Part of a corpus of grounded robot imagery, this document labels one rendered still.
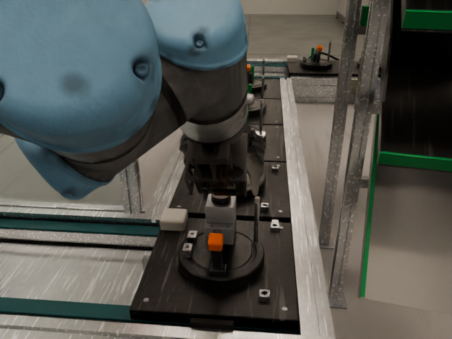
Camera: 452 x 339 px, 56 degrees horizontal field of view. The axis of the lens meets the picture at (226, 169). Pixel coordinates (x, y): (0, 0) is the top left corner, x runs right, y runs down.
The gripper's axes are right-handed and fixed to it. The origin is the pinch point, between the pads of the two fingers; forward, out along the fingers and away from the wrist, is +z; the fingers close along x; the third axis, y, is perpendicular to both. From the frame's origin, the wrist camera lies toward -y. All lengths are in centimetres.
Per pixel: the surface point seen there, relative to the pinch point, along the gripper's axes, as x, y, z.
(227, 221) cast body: 0.3, 6.9, 3.8
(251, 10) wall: -27, -739, 758
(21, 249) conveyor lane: -39.9, 9.2, 19.9
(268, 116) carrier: 7, -42, 57
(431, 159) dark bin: 24.9, 2.9, -11.7
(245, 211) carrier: 2.3, -0.2, 21.5
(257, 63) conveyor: 3, -99, 107
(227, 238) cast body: 0.5, 9.3, 4.7
